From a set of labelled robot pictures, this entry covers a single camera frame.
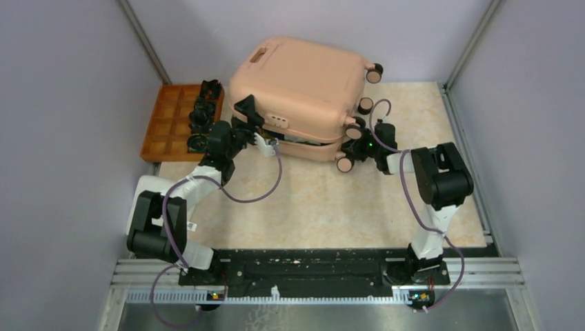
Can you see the aluminium rail frame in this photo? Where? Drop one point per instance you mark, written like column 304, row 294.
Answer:
column 151, row 280

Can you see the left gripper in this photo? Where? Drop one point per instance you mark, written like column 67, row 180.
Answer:
column 255, row 120

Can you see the pink suitcase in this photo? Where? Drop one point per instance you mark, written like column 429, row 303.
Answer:
column 307, row 93

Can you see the wooden compartment tray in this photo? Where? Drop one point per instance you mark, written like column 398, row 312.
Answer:
column 168, row 128

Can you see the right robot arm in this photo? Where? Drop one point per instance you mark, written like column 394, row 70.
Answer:
column 443, row 183

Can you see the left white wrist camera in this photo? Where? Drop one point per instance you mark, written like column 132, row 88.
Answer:
column 268, row 147

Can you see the rolled yellow green tie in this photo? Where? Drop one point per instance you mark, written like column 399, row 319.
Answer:
column 197, row 143

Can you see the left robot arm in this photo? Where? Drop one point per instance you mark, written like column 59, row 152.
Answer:
column 158, row 221

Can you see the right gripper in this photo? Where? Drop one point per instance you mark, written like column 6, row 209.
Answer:
column 352, row 147

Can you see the rolled dark brown tie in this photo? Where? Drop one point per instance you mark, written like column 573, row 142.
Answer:
column 200, row 124

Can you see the rolled dark tie top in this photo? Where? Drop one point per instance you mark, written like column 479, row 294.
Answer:
column 211, row 89

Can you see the rolled green patterned tie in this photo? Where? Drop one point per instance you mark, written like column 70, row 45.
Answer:
column 204, row 109

